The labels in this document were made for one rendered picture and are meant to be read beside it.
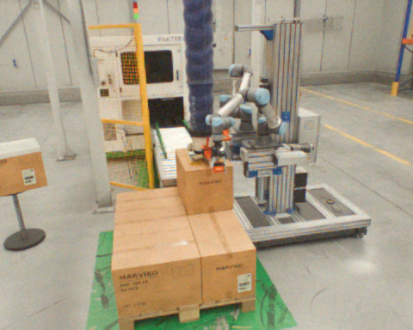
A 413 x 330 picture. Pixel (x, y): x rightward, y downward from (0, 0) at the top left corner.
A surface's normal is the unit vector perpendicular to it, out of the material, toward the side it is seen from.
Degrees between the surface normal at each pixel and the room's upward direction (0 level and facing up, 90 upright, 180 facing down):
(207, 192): 90
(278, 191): 90
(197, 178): 90
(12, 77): 90
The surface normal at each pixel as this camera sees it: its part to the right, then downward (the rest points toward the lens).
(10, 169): 0.52, 0.29
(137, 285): 0.19, 0.34
